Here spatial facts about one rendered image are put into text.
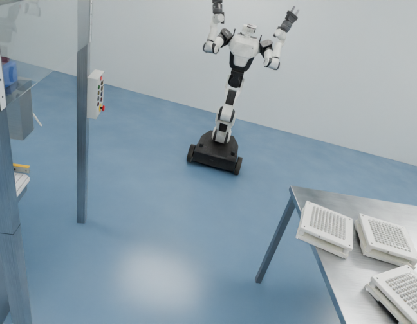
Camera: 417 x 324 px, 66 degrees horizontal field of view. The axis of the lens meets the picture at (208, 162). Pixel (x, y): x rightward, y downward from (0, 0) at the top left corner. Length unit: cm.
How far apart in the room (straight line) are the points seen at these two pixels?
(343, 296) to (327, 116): 374
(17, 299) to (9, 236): 39
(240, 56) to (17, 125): 226
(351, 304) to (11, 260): 136
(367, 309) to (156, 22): 421
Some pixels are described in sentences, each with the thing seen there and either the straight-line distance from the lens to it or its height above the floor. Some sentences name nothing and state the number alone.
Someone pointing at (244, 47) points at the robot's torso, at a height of 128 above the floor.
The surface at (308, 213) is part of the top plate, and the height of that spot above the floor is 91.
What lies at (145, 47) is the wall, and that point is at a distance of 494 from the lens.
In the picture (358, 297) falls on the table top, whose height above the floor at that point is 84.
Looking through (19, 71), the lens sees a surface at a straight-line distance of 125.
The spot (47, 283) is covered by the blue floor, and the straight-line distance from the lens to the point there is 235.
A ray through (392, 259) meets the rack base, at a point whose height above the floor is 87.
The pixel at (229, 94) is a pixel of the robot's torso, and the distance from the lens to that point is 335.
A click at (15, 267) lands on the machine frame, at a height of 66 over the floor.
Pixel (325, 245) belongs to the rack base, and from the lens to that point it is 165.
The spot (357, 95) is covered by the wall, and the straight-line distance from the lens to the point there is 498.
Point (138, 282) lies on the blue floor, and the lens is 232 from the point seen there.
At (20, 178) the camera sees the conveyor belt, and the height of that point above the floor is 89.
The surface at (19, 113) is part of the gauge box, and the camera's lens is 146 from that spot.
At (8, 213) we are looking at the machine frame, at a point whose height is 95.
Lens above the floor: 185
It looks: 31 degrees down
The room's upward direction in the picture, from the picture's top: 14 degrees clockwise
